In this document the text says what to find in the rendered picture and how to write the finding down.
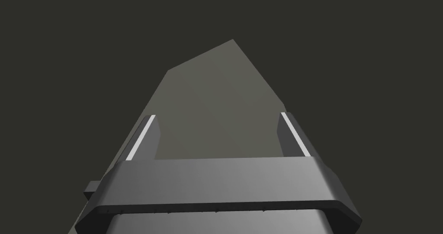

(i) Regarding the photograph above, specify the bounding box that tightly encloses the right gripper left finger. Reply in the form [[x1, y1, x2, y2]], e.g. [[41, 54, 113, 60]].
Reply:
[[120, 114, 161, 161]]

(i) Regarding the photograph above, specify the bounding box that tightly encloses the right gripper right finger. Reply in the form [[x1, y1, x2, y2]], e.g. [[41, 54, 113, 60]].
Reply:
[[276, 112, 315, 158]]

